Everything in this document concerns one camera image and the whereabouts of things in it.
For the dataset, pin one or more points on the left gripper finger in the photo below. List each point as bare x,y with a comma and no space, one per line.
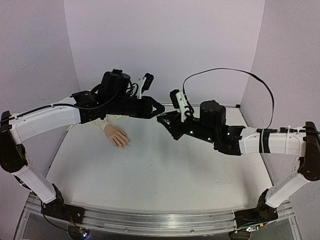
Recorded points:
151,114
155,106

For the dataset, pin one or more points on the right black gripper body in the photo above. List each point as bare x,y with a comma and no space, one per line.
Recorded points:
180,126

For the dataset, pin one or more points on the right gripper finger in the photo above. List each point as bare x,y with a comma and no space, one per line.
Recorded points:
170,116
171,127

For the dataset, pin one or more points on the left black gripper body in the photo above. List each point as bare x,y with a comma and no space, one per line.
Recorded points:
120,106

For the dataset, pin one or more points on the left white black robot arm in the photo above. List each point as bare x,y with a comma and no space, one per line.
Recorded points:
113,96

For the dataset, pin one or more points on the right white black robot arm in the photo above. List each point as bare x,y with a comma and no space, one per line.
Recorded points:
236,140

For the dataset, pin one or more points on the mannequin hand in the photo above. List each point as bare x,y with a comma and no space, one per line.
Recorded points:
116,136

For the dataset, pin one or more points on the cream cloth sleeve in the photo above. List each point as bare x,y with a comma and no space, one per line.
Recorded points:
108,120

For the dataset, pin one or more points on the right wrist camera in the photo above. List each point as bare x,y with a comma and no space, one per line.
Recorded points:
179,102

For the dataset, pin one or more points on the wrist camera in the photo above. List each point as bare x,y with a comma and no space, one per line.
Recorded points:
179,102
144,84

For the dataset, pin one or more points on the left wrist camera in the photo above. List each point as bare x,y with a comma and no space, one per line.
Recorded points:
144,84

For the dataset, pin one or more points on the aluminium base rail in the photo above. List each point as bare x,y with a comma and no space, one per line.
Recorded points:
151,224

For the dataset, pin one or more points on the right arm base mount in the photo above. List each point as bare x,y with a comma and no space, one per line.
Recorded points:
261,214

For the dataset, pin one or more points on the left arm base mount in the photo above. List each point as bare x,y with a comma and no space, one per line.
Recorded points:
57,209

